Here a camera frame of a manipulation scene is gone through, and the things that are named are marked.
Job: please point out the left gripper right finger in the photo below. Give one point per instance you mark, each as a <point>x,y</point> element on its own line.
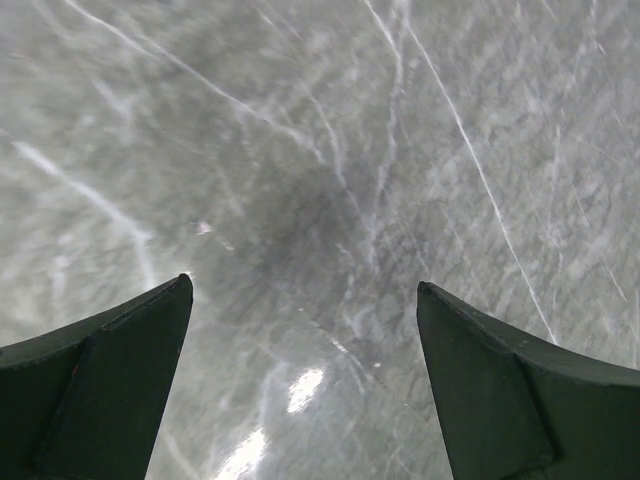
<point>513,406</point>

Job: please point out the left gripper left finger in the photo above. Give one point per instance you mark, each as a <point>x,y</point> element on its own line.
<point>86,401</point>

